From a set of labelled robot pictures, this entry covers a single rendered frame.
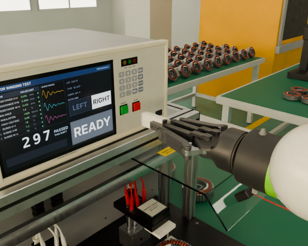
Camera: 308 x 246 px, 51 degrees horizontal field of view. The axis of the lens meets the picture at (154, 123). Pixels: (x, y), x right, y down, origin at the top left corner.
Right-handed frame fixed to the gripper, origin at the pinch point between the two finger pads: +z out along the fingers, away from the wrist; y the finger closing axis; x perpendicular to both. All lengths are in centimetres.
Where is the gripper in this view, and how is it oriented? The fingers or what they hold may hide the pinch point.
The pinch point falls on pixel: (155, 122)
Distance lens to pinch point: 66.0
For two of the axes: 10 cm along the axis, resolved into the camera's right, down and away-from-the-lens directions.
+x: -0.1, -9.2, -3.9
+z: -7.3, -2.6, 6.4
